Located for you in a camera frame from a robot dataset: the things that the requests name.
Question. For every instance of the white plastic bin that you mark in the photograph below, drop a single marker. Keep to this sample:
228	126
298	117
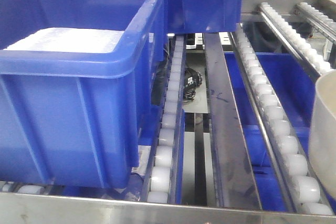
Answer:
322	132

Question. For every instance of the blue crate lower shelf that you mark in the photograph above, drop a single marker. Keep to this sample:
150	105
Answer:
295	91

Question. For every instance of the steel front shelf bar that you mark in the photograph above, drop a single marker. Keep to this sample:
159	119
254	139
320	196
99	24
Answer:
23	208

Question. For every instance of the white roller track left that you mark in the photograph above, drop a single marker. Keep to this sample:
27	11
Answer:
163	178

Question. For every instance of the white roller track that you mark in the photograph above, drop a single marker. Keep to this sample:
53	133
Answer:
163	178
301	190
312	63

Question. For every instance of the blue crate rear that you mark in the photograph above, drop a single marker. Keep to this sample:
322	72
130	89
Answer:
203	16

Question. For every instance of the large blue crate front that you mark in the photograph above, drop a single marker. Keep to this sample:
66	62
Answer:
72	118

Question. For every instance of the white foam sheet stack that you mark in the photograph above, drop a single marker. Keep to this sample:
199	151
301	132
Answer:
64	39

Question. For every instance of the white roller track middle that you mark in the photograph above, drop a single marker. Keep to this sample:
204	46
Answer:
301	190

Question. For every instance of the white roller track right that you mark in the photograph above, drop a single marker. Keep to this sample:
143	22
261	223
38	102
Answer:
312	63

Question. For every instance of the black cable device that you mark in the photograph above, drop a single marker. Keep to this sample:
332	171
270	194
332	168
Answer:
192	80

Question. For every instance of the steel divider rail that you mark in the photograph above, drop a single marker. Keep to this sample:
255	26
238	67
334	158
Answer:
234	180

